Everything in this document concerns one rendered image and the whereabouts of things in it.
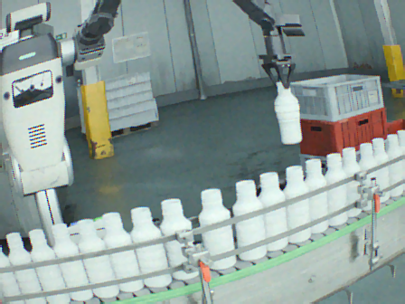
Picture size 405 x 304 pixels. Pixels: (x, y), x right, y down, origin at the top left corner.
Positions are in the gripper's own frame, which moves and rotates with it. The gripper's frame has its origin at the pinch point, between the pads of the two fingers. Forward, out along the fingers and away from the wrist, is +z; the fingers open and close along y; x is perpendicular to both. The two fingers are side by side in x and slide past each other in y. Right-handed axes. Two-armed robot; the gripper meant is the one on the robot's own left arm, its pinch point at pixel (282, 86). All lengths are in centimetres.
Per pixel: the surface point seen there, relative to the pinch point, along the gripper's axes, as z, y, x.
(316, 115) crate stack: 35, 146, -127
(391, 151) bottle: 16.6, -36.3, -10.6
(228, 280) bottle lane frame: 32, -37, 43
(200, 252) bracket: 22, -42, 51
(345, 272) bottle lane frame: 43, -39, 11
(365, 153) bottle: 14.9, -35.7, 0.6
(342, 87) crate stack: 18, 132, -141
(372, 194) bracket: 22, -45, 7
